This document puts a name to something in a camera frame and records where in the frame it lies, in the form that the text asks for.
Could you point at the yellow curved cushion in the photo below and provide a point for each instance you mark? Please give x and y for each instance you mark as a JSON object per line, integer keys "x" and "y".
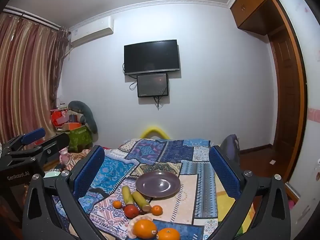
{"x": 155, "y": 132}

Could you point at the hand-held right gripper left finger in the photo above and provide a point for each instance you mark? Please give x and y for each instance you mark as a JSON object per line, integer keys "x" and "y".
{"x": 87, "y": 173}

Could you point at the brown wooden door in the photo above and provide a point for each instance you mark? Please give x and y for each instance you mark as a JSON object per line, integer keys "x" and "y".
{"x": 285, "y": 92}

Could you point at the large orange with sticker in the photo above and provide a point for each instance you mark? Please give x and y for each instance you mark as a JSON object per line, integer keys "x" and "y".
{"x": 144, "y": 228}

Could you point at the curtain rail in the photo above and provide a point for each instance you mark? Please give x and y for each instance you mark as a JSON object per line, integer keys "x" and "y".
{"x": 32, "y": 17}

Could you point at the small orange mandarin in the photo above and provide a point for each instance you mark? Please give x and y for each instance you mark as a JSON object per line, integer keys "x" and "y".
{"x": 157, "y": 210}
{"x": 117, "y": 204}

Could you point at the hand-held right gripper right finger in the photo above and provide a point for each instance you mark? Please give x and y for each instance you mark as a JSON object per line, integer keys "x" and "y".
{"x": 225, "y": 175}

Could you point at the small black wall screen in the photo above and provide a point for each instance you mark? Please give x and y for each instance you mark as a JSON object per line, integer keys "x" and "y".
{"x": 152, "y": 85}

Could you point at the pink plush toy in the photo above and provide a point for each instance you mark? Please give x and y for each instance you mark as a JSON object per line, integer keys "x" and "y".
{"x": 64, "y": 155}

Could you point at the orange box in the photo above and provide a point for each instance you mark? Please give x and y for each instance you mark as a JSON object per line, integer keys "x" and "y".
{"x": 71, "y": 126}

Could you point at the purple plate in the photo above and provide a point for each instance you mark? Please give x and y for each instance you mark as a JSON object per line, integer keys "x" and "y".
{"x": 158, "y": 184}

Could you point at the red tomato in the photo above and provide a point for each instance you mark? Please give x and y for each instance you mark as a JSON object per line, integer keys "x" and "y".
{"x": 131, "y": 210}

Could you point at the patchwork printed blanket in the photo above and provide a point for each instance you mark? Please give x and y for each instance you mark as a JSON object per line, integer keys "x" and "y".
{"x": 175, "y": 155}

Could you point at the pale green object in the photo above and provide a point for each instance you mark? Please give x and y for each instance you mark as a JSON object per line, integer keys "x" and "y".
{"x": 52, "y": 174}

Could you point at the green patterned box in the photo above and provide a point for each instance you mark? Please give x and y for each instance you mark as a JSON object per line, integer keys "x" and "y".
{"x": 80, "y": 138}

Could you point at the green sugarcane piece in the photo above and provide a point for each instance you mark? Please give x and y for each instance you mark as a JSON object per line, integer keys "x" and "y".
{"x": 141, "y": 200}
{"x": 127, "y": 195}

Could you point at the wooden overhead cabinet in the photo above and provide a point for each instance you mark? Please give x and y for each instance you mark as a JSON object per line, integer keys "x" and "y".
{"x": 252, "y": 5}

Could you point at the white air conditioner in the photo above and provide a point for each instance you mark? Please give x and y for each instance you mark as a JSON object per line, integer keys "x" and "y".
{"x": 91, "y": 31}

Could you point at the medium orange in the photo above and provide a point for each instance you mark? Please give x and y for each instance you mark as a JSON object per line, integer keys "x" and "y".
{"x": 168, "y": 234}

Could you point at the striped red curtain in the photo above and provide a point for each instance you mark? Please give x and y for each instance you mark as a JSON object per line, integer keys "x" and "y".
{"x": 27, "y": 80}

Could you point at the black wall television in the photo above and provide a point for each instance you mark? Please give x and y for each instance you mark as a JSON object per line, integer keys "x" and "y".
{"x": 152, "y": 57}

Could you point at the red bag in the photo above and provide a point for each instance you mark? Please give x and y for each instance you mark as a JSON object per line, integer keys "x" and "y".
{"x": 58, "y": 116}

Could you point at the yellow bed sheet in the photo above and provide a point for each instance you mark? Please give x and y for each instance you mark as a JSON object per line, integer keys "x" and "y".
{"x": 223, "y": 196}

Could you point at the dark bag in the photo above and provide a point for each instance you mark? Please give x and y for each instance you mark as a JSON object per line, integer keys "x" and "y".
{"x": 230, "y": 146}

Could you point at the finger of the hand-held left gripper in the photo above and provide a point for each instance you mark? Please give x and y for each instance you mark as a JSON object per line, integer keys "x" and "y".
{"x": 56, "y": 142}
{"x": 33, "y": 134}

